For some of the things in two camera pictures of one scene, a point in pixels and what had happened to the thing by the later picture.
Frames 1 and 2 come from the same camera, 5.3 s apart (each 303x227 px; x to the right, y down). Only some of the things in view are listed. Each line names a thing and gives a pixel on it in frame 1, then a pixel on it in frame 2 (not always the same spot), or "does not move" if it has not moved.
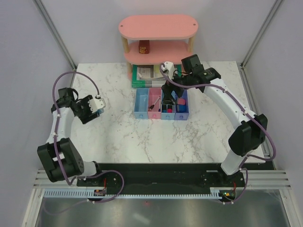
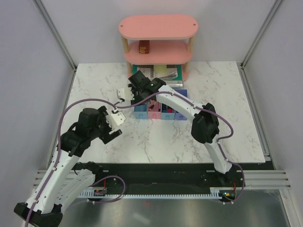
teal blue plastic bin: x=168 y=110 does not move
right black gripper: x=168 y=89 -> x=133 y=91
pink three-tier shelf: x=156 y=39 does not move
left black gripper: x=84 y=119 -> x=106 y=137
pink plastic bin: x=154 y=94 does not move
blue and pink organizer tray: x=182 y=116 does not move
